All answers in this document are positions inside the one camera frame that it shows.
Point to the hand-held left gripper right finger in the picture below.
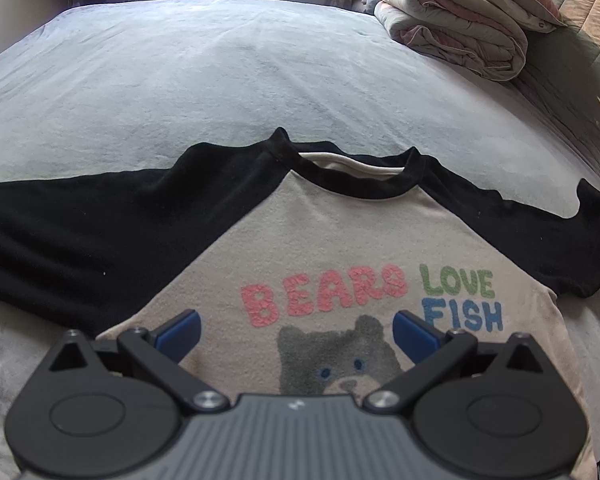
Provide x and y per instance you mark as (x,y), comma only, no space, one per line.
(415,337)

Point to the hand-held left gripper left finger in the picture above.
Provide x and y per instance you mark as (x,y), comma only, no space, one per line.
(180,336)

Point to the beige and black bear shirt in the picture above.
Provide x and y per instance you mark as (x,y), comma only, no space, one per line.
(330,240)

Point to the bed with grey sheet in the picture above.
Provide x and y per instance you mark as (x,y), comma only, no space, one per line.
(205,70)

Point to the folded beige pink quilt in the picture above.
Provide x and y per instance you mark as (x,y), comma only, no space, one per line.
(455,30)

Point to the quilted grey headboard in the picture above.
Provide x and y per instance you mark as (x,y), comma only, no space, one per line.
(580,60)

